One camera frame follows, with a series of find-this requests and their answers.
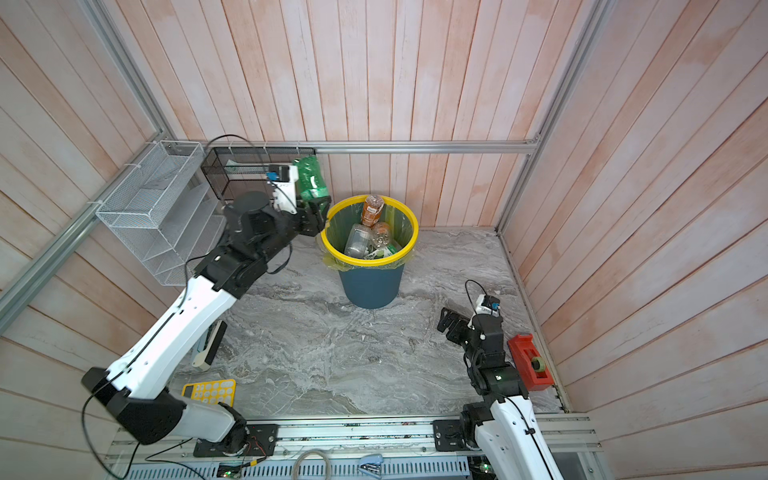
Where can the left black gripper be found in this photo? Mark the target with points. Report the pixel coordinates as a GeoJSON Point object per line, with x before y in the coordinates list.
{"type": "Point", "coordinates": [313, 218]}

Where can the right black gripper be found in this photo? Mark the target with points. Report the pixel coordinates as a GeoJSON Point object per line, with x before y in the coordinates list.
{"type": "Point", "coordinates": [462, 323]}

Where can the green plastic bottle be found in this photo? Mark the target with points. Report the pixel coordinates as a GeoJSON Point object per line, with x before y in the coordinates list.
{"type": "Point", "coordinates": [311, 183]}

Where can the clear bottle white text label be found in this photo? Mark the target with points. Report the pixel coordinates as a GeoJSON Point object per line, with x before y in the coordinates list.
{"type": "Point", "coordinates": [358, 242]}

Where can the brown label plastic bottle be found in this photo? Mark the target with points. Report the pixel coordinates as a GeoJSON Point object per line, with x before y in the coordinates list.
{"type": "Point", "coordinates": [381, 235]}

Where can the green white label bottle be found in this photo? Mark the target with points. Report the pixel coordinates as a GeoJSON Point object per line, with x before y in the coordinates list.
{"type": "Point", "coordinates": [375, 252]}

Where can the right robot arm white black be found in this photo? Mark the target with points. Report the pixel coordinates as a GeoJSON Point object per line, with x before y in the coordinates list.
{"type": "Point", "coordinates": [502, 426]}

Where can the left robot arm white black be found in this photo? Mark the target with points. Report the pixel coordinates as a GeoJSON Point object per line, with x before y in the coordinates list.
{"type": "Point", "coordinates": [133, 388]}

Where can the blue bin with yellow rim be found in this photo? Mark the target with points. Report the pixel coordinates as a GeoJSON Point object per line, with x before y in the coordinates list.
{"type": "Point", "coordinates": [371, 288]}

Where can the yellow-green bin liner bag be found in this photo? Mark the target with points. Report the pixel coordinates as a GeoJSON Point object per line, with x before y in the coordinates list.
{"type": "Point", "coordinates": [341, 218]}

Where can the blue clip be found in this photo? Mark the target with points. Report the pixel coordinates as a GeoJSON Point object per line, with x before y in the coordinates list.
{"type": "Point", "coordinates": [371, 466]}

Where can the white black eraser brush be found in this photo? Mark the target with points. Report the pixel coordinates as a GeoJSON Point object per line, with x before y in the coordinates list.
{"type": "Point", "coordinates": [207, 346]}

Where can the yellow perforated plate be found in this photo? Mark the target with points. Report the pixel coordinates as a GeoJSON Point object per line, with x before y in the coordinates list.
{"type": "Point", "coordinates": [211, 392]}

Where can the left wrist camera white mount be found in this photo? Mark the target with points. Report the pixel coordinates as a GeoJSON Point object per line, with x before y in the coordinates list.
{"type": "Point", "coordinates": [285, 183]}

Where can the black mesh wall basket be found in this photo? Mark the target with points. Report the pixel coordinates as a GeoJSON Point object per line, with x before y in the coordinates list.
{"type": "Point", "coordinates": [232, 171]}

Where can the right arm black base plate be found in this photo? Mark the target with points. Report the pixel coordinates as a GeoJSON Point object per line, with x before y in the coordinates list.
{"type": "Point", "coordinates": [454, 435]}

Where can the white wire mesh shelf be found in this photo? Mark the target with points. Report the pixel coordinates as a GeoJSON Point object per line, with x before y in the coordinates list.
{"type": "Point", "coordinates": [163, 214]}

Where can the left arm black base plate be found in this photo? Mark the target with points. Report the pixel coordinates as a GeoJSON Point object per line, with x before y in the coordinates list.
{"type": "Point", "coordinates": [259, 440]}

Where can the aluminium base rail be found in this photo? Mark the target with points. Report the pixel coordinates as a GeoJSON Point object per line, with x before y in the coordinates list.
{"type": "Point", "coordinates": [354, 437]}

